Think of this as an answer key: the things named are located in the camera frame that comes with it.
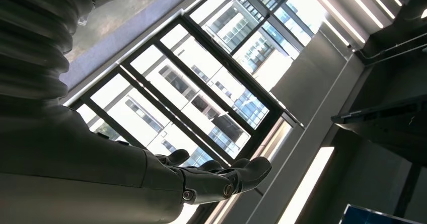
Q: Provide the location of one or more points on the black framed window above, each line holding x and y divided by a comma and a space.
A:
143, 115

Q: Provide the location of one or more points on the white roller blind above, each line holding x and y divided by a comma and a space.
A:
307, 79

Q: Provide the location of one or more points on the blue monitor screen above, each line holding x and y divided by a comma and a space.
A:
373, 217

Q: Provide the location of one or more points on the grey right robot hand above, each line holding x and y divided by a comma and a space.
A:
83, 182

